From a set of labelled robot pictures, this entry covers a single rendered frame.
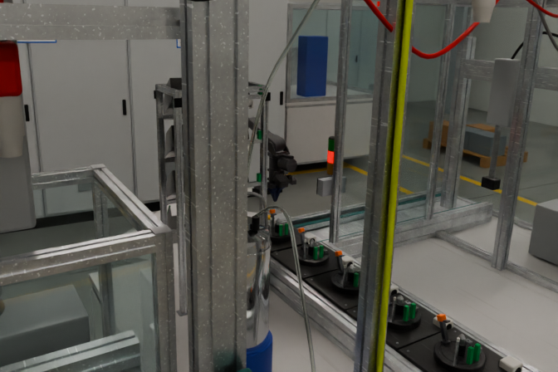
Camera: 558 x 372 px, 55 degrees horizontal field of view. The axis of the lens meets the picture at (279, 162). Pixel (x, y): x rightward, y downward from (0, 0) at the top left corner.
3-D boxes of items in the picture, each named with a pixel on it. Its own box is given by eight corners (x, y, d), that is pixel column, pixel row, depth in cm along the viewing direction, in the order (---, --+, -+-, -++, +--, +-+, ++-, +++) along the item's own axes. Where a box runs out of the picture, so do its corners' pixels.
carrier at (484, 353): (397, 355, 157) (401, 317, 154) (453, 332, 169) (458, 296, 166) (463, 406, 137) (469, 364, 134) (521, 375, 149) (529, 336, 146)
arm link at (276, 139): (229, 127, 241) (234, 107, 235) (243, 125, 246) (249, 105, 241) (267, 164, 225) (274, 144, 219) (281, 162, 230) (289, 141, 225)
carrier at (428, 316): (345, 315, 177) (347, 281, 174) (398, 297, 189) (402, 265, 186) (396, 354, 157) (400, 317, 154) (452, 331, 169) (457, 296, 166)
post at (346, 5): (328, 241, 232) (341, -1, 205) (334, 239, 233) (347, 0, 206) (332, 243, 229) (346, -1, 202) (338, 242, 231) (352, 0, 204)
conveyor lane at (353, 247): (240, 254, 240) (241, 233, 237) (382, 221, 283) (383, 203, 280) (273, 281, 217) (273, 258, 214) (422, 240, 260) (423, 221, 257)
